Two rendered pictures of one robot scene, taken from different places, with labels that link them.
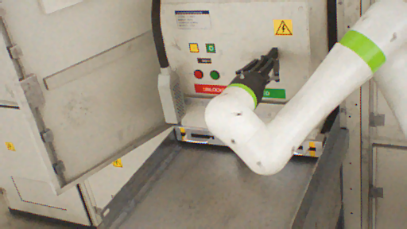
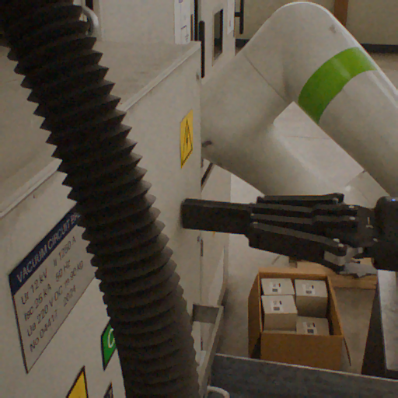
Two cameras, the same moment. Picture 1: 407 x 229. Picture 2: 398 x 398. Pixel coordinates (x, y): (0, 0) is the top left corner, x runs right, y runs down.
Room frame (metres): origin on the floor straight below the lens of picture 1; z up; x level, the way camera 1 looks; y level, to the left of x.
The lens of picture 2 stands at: (1.50, 0.25, 1.50)
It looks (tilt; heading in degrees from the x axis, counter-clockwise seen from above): 26 degrees down; 252
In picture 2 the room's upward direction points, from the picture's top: straight up
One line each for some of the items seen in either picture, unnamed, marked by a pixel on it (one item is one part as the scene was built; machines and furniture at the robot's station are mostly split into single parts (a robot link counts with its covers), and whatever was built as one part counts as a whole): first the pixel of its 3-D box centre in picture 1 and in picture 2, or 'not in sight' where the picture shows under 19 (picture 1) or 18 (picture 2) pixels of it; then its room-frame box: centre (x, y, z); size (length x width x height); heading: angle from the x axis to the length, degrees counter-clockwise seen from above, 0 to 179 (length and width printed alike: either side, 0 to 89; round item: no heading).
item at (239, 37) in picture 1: (235, 74); (149, 360); (1.43, -0.13, 1.15); 0.48 x 0.01 x 0.48; 60
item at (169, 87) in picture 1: (172, 95); not in sight; (1.47, 0.09, 1.09); 0.08 x 0.05 x 0.17; 150
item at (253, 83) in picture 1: (244, 95); not in sight; (1.13, -0.12, 1.23); 0.09 x 0.06 x 0.12; 60
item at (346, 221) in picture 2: (257, 69); (299, 230); (1.25, -0.18, 1.23); 0.11 x 0.01 x 0.04; 151
